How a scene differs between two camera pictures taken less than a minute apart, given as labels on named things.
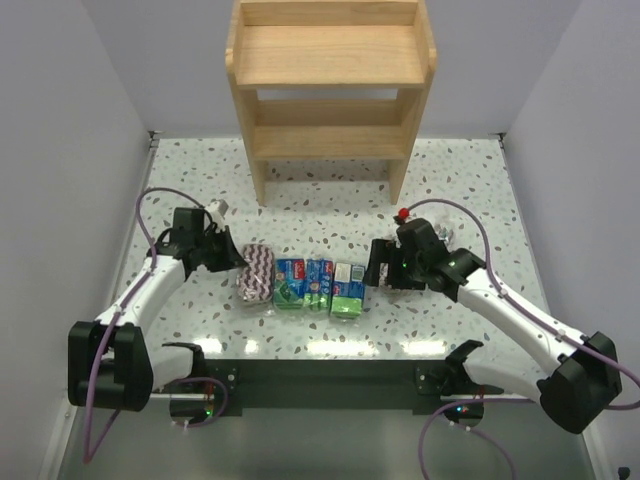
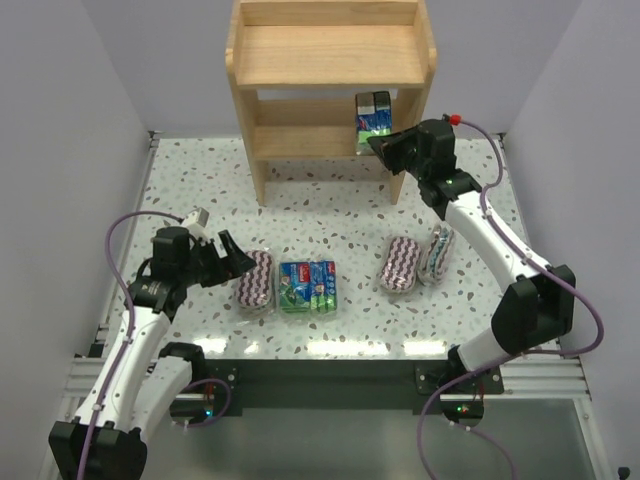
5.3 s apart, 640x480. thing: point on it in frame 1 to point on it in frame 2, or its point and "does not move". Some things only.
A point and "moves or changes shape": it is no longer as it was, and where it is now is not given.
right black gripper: x=392 y=263 to x=398 y=151
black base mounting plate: x=325 y=387 does not move
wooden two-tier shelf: x=330 y=45 does not move
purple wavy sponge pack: x=256 y=280 moves or changes shape
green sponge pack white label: x=348 y=285 to x=373 y=115
